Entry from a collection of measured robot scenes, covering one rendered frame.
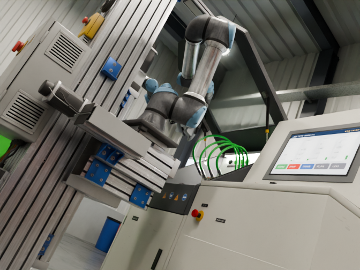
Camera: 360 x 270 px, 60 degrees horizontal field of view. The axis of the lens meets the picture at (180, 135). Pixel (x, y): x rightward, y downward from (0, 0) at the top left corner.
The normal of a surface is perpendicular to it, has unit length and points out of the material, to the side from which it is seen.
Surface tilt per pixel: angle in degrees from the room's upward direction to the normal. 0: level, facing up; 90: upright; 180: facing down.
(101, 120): 90
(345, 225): 90
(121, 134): 90
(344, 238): 90
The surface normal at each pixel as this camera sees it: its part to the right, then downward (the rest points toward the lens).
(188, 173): 0.52, -0.09
